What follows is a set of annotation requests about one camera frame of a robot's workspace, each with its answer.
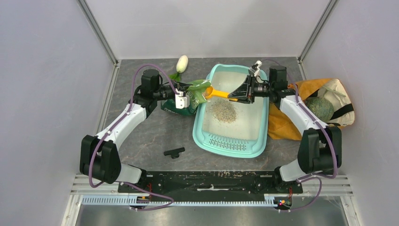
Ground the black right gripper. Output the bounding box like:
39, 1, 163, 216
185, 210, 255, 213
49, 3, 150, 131
228, 75, 274, 104

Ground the green litter bag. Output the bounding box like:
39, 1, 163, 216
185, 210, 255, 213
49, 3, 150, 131
160, 79, 211, 116

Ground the orange plastic scoop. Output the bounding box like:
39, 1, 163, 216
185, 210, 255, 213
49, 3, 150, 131
202, 86, 238, 102

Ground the teal plastic litter box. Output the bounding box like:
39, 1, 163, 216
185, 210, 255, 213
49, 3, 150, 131
192, 64, 269, 159

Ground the black bag clip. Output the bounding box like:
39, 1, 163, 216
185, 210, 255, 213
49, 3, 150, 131
163, 147, 185, 159

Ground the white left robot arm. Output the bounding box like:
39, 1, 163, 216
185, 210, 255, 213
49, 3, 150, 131
80, 69, 190, 192

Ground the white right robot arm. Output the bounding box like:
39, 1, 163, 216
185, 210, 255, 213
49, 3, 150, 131
227, 61, 342, 193

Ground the grey litter granules pile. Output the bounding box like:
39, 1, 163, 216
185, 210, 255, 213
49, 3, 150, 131
211, 99, 237, 123

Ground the white toy radish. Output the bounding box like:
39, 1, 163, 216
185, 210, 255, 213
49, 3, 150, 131
169, 55, 189, 81

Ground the green netted melon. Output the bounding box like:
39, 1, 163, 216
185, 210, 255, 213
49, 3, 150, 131
305, 97, 335, 122

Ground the orange cloth bag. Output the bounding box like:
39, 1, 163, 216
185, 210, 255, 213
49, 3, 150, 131
268, 79, 355, 141

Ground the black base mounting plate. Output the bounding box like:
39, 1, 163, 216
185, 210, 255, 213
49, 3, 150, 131
137, 170, 303, 202

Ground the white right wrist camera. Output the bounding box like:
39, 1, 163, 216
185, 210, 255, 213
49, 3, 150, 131
248, 60, 263, 77

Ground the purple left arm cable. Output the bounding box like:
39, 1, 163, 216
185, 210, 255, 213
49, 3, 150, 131
88, 63, 175, 212

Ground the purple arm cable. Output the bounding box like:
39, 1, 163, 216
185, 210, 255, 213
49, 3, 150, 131
262, 59, 339, 213
88, 63, 175, 212

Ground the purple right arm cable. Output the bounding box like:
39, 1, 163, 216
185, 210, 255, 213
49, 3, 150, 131
262, 59, 339, 213

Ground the white slotted cable duct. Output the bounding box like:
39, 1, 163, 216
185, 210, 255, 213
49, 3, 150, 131
82, 195, 278, 207

